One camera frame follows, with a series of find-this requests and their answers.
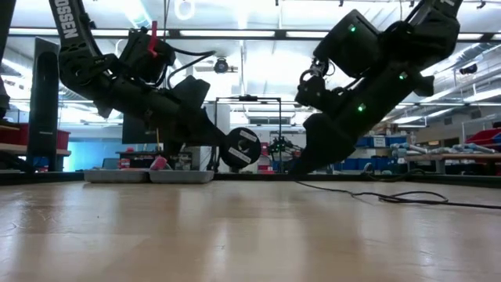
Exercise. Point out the red storage bin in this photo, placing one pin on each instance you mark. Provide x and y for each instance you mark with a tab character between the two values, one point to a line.
13	135
63	140

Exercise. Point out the blue storage bin row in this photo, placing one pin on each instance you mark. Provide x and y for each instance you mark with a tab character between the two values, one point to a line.
372	163
375	142

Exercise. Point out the wooden workbench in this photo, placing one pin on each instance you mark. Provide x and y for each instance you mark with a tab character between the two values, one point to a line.
450	156

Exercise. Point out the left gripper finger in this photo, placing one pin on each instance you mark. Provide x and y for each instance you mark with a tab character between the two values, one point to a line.
174	145
209	135

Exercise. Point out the red box stack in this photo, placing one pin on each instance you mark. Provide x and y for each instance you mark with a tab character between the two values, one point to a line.
267	168

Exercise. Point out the red bag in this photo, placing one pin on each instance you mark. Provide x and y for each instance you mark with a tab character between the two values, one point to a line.
485	137

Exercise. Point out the wooden shelf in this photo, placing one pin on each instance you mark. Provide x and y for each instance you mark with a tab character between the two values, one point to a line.
11	149

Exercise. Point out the black overhead camera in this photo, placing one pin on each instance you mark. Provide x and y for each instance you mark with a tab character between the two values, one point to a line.
221	66

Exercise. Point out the black metal rig frame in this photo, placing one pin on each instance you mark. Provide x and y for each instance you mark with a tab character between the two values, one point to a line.
250	98

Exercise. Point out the black ceiling camera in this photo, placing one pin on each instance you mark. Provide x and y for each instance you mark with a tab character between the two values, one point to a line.
468	69

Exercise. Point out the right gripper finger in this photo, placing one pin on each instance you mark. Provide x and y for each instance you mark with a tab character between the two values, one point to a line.
317	156

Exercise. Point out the black red robot arm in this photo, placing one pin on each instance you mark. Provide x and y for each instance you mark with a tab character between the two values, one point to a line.
283	145

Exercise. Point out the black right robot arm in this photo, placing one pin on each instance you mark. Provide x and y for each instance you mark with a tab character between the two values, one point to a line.
430	31

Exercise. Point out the pale blue padded tubes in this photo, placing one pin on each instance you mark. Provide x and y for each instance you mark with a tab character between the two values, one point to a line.
442	149

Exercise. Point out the red ribbon tag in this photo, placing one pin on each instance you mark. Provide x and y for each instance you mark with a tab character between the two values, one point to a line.
152	39

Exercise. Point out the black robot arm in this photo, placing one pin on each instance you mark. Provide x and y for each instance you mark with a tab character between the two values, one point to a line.
214	158

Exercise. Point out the grey plastic tool case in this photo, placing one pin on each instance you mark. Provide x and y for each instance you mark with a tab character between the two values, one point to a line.
117	176

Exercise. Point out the black computer monitor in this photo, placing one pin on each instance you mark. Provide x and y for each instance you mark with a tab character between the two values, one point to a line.
133	133

